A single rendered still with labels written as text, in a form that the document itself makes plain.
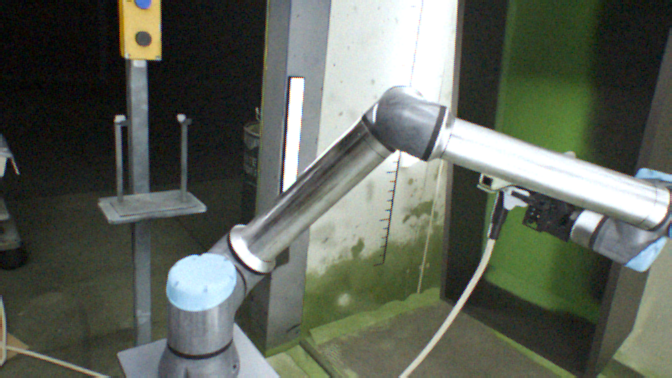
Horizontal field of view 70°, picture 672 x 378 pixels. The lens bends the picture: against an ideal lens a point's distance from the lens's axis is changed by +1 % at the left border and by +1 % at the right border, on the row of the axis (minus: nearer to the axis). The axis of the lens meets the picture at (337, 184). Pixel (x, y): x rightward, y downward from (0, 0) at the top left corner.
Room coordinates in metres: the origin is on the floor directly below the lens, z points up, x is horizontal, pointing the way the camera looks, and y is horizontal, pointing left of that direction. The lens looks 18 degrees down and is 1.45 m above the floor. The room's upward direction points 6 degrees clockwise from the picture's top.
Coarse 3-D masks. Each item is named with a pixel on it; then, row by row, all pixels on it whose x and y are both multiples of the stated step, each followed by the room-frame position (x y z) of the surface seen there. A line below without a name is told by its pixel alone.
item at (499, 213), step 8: (568, 152) 1.44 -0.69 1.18; (488, 176) 1.12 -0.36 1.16; (480, 184) 1.14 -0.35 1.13; (488, 184) 1.12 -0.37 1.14; (496, 184) 1.11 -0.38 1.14; (504, 184) 1.14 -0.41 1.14; (512, 184) 1.18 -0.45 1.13; (496, 200) 1.21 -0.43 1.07; (496, 208) 1.21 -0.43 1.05; (504, 208) 1.19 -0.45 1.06; (496, 216) 1.20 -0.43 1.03; (504, 216) 1.20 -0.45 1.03; (496, 224) 1.20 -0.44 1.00; (488, 232) 1.22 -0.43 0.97; (496, 232) 1.21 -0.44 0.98
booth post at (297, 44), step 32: (288, 0) 1.83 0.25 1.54; (320, 0) 1.90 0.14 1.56; (288, 32) 1.82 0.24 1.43; (320, 32) 1.91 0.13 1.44; (288, 64) 1.82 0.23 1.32; (320, 64) 1.91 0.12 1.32; (320, 96) 1.92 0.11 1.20; (256, 288) 1.91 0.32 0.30; (288, 288) 1.88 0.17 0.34; (256, 320) 1.90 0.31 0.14; (288, 320) 1.89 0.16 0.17
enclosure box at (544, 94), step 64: (512, 0) 1.79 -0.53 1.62; (576, 0) 1.66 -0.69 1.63; (640, 0) 1.52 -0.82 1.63; (512, 64) 1.83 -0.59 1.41; (576, 64) 1.66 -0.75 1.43; (640, 64) 1.52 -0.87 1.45; (512, 128) 1.84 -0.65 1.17; (576, 128) 1.66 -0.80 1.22; (640, 128) 1.52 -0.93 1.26; (448, 192) 1.65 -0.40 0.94; (448, 256) 1.73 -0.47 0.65; (512, 256) 1.87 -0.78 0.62; (576, 256) 1.67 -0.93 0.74; (512, 320) 1.59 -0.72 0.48; (576, 320) 1.59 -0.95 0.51
